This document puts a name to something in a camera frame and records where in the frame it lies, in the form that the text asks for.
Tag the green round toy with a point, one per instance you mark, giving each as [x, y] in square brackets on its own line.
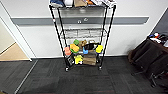
[76, 42]

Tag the long grey wall band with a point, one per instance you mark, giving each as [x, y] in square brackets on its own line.
[133, 20]

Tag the yellow plush toy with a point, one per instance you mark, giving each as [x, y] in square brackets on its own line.
[78, 59]

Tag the orange packet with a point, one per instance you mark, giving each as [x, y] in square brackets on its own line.
[90, 2]

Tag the white printed packet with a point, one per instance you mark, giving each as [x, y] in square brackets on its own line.
[110, 3]

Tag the black printed box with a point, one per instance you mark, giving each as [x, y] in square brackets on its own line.
[70, 60]

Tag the brown cardboard box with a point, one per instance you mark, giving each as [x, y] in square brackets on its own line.
[89, 59]

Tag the brown paper bag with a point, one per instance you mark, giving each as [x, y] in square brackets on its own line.
[80, 3]

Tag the small white wall socket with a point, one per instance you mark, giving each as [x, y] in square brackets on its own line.
[86, 19]
[79, 21]

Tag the white bowl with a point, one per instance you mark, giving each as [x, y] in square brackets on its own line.
[68, 2]

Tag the yellow cup with blue base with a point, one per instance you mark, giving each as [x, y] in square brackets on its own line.
[99, 49]

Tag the brown plush toy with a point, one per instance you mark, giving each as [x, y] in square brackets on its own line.
[83, 43]

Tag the pink box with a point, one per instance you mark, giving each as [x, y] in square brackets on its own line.
[67, 51]

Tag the small red item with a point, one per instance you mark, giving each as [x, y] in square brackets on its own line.
[156, 34]

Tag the yellow orange block toy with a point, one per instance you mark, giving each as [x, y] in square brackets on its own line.
[74, 47]

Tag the white striped box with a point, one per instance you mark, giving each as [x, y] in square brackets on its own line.
[100, 2]

